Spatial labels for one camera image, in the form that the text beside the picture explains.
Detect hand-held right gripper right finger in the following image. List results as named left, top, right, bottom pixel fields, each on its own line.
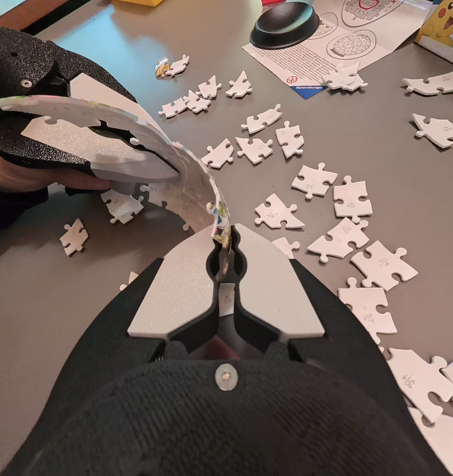
left=231, top=223, right=326, bottom=341

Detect white puzzle pieces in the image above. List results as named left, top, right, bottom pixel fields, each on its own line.
left=59, top=54, right=453, bottom=476

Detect black round ball stand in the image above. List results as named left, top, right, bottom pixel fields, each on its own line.
left=250, top=2, right=320, bottom=50

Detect person's right hand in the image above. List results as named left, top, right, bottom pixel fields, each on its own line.
left=208, top=335, right=243, bottom=360

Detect white printed instruction leaflet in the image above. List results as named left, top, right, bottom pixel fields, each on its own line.
left=242, top=0, right=429, bottom=100

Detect person's left hand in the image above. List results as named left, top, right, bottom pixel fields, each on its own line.
left=0, top=149, right=111, bottom=194

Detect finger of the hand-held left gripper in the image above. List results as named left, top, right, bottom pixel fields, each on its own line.
left=68, top=72, right=140, bottom=109
left=20, top=116, right=181, bottom=196

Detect blue puzzle box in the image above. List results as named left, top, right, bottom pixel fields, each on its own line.
left=413, top=0, right=453, bottom=70

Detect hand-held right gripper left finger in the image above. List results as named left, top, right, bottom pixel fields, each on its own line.
left=127, top=225, right=221, bottom=341

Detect assembled curved puzzle ball section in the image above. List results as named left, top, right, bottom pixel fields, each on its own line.
left=0, top=95, right=235, bottom=283

